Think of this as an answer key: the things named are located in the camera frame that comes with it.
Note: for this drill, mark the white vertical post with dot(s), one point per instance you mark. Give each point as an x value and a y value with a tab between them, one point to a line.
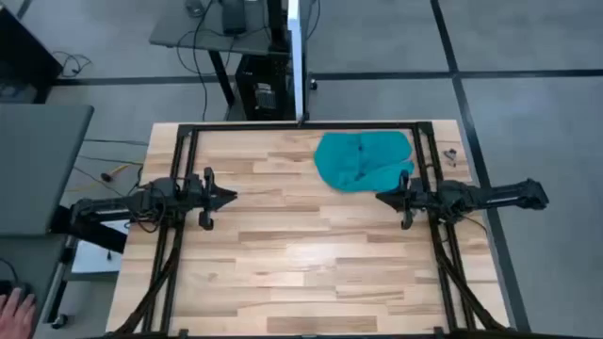
297	56

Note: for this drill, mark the white board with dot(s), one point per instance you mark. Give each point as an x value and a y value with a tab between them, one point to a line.
94	259

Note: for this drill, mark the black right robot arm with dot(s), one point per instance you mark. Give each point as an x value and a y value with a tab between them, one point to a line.
490	198

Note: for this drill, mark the black desk foot bar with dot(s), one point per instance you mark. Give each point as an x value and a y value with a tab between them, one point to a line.
89	230

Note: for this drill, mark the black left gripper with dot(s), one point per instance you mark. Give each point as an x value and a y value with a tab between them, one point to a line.
207	198

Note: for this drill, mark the low grey desk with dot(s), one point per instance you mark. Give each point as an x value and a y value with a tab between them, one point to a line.
23	263

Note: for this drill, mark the small grey desk device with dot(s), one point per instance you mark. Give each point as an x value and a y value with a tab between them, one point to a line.
193	7

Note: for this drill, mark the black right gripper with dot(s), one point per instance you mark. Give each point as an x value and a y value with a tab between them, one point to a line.
406	200

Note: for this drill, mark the grey desk with black legs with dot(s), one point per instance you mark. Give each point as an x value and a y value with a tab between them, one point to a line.
165	35

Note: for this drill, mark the black computer tower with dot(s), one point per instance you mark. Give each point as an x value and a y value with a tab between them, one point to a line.
254	89

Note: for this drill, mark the large grey desk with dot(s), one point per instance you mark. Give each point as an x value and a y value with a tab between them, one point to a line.
37	165

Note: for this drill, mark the person's hand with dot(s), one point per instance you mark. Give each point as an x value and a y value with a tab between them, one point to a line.
16	315

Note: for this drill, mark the small dark metal clip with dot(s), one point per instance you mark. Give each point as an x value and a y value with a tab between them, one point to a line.
451	155

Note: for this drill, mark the black power brick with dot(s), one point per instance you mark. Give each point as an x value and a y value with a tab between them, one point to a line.
234	16

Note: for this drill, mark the teal microfibre towel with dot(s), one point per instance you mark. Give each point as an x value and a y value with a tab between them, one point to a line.
363	160

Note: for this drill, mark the black monitor stand pole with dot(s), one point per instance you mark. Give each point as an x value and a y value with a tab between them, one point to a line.
277	23

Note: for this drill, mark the black caster wheel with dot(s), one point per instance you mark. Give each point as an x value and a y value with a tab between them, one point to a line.
313	85
60	321

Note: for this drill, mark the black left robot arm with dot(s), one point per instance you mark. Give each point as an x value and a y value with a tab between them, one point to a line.
108	207

